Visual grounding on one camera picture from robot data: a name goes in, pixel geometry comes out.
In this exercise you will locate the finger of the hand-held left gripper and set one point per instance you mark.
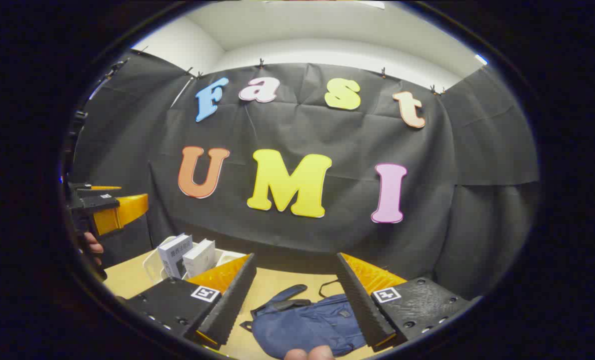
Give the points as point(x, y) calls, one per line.
point(85, 188)
point(122, 210)

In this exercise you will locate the white book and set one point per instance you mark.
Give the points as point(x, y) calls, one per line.
point(198, 257)

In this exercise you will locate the ceiling light panel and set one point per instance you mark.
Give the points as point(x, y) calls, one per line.
point(480, 59)

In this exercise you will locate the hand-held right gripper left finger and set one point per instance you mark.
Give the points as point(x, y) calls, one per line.
point(230, 305)

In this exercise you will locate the blue schoolbag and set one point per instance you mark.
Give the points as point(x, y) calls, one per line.
point(302, 325)

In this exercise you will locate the white plastic bookshelf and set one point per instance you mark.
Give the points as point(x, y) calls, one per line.
point(150, 267)

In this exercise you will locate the black backdrop cloth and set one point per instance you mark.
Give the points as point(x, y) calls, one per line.
point(302, 135)

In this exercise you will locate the lavender cover book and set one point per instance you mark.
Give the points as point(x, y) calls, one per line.
point(171, 257)

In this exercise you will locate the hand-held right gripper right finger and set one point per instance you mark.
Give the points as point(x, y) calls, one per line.
point(360, 305)

